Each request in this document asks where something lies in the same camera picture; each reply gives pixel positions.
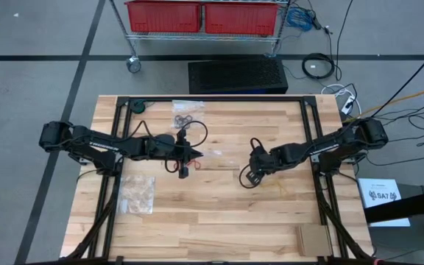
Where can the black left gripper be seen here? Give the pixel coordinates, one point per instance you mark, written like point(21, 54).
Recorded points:
point(182, 154)

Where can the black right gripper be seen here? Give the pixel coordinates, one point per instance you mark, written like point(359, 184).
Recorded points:
point(269, 160)

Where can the black rubber band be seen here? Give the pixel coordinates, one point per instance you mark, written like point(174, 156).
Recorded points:
point(183, 128)
point(193, 119)
point(175, 119)
point(184, 115)

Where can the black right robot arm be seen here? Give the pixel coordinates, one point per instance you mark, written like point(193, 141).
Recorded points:
point(326, 147)

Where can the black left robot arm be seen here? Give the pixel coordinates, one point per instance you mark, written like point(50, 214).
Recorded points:
point(98, 143)

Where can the green round object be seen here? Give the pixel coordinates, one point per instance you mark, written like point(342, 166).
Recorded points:
point(137, 106)

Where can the black perforated computer case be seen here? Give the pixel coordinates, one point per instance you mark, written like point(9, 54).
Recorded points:
point(237, 75)

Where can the brown cardboard piece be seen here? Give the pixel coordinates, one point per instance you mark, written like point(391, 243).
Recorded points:
point(313, 241)

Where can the grey caster wheel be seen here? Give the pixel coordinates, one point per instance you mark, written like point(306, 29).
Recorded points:
point(134, 65)

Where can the white power strip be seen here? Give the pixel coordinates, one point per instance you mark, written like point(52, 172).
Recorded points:
point(348, 105)

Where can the white SA7 printed sheet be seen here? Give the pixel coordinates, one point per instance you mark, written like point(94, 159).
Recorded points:
point(381, 210)

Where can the red plastic bin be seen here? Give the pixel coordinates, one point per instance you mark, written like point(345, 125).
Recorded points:
point(241, 18)
point(160, 16)

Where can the black metal beam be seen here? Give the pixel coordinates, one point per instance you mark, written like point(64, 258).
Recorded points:
point(410, 206)

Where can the grey side table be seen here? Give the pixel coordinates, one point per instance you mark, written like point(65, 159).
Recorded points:
point(399, 243)

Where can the black aluminium table frame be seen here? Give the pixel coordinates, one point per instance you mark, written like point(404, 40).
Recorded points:
point(215, 98)

